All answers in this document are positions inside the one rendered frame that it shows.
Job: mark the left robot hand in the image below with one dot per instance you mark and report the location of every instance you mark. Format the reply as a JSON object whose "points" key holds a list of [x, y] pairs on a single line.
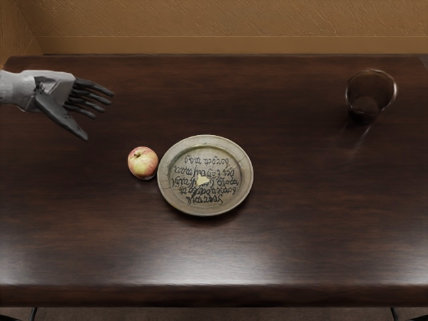
{"points": [[50, 97]]}

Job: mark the grey plate with script pattern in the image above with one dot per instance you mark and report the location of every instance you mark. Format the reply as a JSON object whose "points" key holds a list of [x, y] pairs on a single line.
{"points": [[204, 175]]}

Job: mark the red yellow apple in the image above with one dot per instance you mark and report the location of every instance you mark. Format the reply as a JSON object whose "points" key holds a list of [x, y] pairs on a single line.
{"points": [[142, 162]]}

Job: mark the clear drinking glass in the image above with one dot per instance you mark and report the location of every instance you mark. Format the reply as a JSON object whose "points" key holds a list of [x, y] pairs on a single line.
{"points": [[369, 97]]}

